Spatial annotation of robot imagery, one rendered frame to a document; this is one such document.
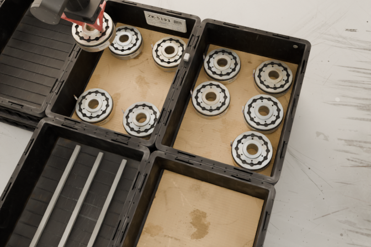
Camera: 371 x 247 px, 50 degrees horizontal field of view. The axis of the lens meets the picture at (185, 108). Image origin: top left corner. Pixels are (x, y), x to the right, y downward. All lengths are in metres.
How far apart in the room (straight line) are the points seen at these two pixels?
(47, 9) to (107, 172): 0.46
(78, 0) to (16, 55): 0.48
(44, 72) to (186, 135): 0.47
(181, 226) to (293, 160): 0.39
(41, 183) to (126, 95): 0.33
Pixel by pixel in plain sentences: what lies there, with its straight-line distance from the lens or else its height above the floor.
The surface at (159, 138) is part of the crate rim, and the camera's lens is 0.95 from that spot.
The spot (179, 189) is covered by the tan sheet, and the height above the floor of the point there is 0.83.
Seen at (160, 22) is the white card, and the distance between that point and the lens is 1.18.
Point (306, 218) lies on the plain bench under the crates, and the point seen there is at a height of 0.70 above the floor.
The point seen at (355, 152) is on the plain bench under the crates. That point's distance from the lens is 1.24.
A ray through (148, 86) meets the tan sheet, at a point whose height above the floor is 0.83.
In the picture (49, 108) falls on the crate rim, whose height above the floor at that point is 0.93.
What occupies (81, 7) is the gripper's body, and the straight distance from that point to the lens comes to 0.91.
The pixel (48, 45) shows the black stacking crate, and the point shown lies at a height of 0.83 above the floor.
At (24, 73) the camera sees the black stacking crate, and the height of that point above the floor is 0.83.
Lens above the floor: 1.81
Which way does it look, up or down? 65 degrees down
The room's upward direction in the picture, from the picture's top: 10 degrees counter-clockwise
